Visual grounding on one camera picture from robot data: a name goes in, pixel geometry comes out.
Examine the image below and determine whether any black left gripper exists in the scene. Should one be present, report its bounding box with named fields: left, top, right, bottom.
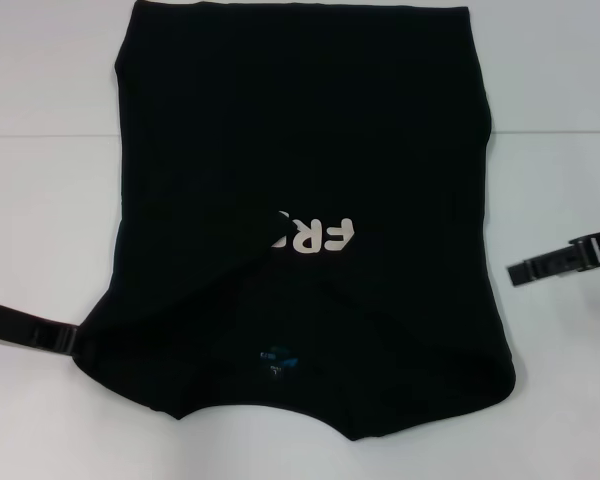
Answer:
left=0, top=298, right=82, bottom=358

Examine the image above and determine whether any black shirt with FREE print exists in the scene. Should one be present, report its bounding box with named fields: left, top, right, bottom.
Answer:
left=72, top=2, right=519, bottom=444

